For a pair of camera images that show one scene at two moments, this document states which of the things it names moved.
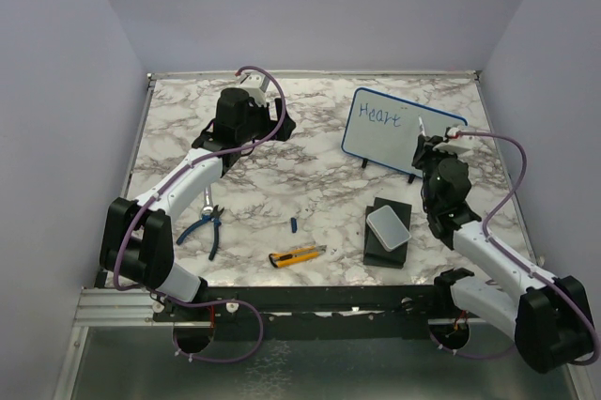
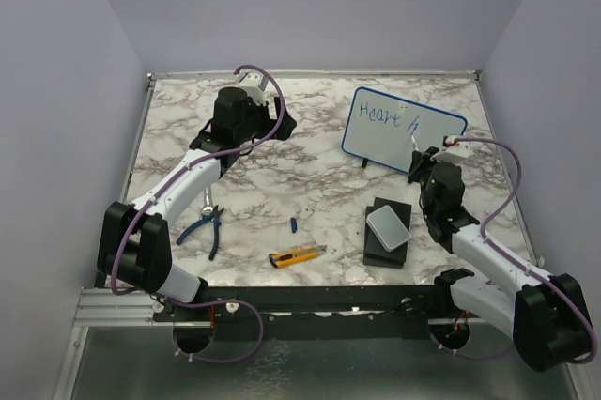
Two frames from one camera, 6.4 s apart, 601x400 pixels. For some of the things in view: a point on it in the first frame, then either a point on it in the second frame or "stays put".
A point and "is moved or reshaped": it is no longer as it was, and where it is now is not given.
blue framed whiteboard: x=384 y=130 stays put
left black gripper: x=269 y=124 stays put
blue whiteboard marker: x=422 y=126 is moved or reshaped
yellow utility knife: x=296 y=255 stays put
